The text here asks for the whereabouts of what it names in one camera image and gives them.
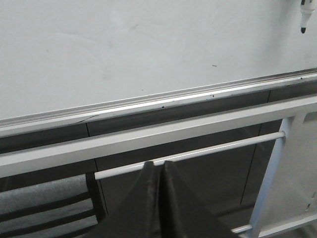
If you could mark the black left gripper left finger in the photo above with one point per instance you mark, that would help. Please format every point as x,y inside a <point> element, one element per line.
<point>135,216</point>

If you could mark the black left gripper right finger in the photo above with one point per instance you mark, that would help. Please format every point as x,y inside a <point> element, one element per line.
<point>182,215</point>

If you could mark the white black whiteboard marker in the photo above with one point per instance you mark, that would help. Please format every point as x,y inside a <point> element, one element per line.
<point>307,8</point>

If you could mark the white metal pegboard rack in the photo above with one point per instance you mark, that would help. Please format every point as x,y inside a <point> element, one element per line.
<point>287,198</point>

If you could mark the large whiteboard with aluminium frame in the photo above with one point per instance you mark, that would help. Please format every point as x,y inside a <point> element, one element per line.
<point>65,62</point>

